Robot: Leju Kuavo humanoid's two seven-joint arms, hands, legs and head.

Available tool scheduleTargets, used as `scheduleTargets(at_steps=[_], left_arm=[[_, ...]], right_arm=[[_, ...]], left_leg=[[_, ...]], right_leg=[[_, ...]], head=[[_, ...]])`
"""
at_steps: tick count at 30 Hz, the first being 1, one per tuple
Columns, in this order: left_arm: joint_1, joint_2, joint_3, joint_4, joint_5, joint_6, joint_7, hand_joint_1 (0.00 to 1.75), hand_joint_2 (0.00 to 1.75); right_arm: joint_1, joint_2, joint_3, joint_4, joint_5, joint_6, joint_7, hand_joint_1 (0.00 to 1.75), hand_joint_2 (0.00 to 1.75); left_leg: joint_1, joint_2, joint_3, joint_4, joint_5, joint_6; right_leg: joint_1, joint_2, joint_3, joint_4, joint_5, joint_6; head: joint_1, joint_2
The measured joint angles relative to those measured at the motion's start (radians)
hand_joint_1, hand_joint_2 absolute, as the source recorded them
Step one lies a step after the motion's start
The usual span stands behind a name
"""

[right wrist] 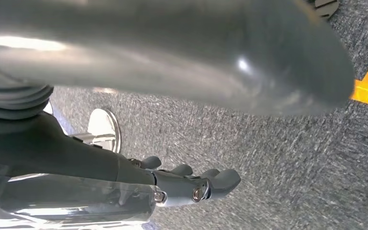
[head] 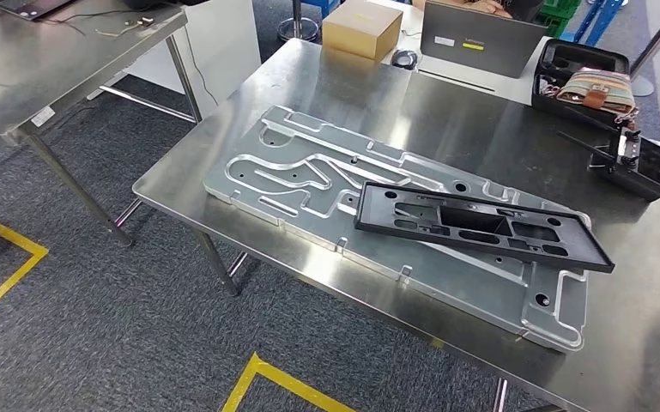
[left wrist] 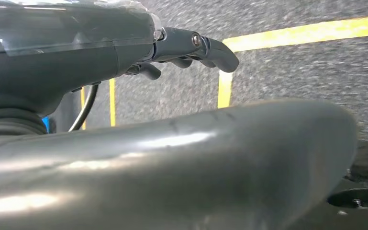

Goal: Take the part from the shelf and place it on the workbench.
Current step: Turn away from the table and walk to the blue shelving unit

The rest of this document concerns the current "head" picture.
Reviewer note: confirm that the black plastic plate frame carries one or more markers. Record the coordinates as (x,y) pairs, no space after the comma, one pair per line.
(375,213)

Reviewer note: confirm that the stainless steel workbench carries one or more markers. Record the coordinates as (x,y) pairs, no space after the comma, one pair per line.
(363,96)

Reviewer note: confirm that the blue metal shelf rack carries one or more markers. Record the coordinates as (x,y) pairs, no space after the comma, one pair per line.
(597,20)

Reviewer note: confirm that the embossed aluminium panel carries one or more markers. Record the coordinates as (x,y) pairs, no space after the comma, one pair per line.
(477,295)

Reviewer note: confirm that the brown cardboard box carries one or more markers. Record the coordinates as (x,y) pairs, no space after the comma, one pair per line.
(358,28)

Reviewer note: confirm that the white desk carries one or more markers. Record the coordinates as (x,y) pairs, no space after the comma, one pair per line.
(221,45)

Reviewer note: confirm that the blue plastic crate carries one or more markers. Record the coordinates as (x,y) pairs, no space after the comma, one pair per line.
(324,6)

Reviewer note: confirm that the grey computer case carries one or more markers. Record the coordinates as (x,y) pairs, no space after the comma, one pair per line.
(489,51)

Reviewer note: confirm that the black open toolbox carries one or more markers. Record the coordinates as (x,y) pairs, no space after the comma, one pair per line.
(568,57)

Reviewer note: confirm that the striped fabric pouch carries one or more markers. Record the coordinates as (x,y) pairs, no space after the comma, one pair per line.
(591,88)

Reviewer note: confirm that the green plastic crate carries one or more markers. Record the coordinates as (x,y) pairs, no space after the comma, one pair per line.
(557,14)

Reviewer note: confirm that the stainless steel table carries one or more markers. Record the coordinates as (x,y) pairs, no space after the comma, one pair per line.
(51,62)

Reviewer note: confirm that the black radio remote controller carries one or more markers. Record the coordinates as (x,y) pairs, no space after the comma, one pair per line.
(648,170)

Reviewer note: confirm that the dark laptop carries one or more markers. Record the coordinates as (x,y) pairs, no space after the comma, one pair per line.
(28,6)

